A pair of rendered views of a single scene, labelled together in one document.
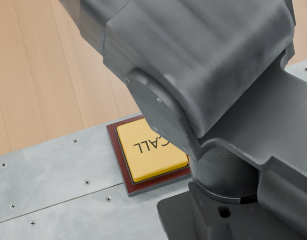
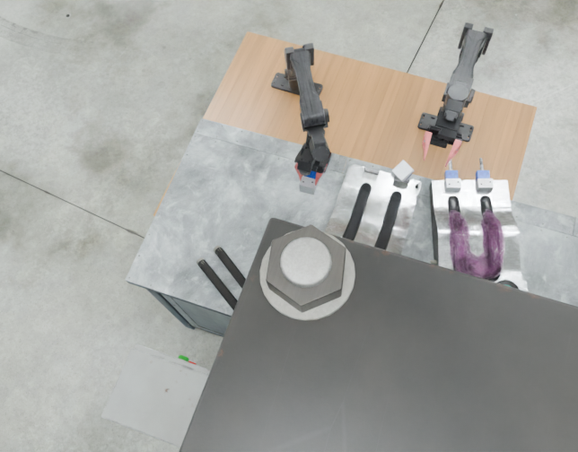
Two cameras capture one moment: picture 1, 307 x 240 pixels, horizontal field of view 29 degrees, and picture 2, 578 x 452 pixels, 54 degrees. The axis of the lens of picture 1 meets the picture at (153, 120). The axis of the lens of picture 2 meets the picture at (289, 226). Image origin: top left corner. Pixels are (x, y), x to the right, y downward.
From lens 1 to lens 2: 1.53 m
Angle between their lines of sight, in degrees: 17
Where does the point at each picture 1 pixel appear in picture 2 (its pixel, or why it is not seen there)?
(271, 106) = (317, 129)
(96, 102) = not seen: hidden behind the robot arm
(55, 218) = (284, 160)
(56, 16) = not seen: hidden behind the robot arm
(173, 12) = (309, 107)
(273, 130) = (314, 132)
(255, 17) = (319, 114)
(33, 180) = (285, 149)
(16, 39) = not seen: hidden behind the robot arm
